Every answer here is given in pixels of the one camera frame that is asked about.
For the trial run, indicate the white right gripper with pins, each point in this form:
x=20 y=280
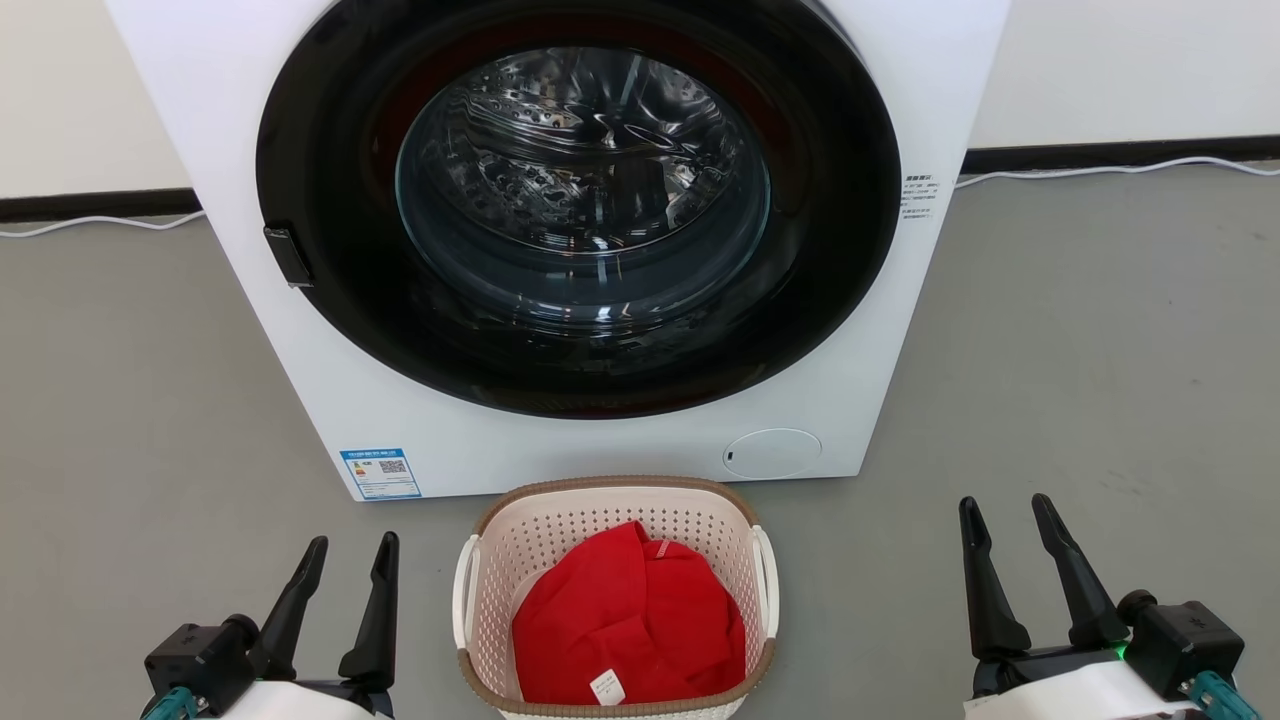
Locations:
x=1070 y=690

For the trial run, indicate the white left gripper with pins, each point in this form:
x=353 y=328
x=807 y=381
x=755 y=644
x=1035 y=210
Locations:
x=300 y=703

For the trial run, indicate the beige perforated laundry basket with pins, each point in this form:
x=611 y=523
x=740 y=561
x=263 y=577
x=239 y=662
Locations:
x=540 y=530

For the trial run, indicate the blue energy label sticker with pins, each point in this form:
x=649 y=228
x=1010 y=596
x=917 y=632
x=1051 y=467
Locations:
x=380 y=474

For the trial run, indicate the white garment care tag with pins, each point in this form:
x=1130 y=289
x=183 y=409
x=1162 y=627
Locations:
x=607 y=687

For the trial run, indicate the red garment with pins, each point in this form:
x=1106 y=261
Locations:
x=620 y=620

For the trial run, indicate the round white filter cover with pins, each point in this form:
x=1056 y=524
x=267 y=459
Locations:
x=772 y=454

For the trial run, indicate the white front-load washing machine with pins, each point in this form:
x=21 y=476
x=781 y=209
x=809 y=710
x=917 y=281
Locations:
x=250 y=330

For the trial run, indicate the black round washer door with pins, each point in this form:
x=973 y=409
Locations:
x=340 y=290

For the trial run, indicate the small printed text label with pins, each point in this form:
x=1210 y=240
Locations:
x=920 y=196

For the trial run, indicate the steel washer drum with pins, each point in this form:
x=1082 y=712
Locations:
x=580 y=170

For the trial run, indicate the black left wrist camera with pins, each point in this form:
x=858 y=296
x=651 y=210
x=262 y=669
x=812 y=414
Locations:
x=195 y=660

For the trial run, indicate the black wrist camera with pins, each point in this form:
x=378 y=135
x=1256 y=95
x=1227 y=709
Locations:
x=1190 y=640
x=195 y=660

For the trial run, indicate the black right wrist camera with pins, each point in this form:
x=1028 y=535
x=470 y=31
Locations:
x=1190 y=640

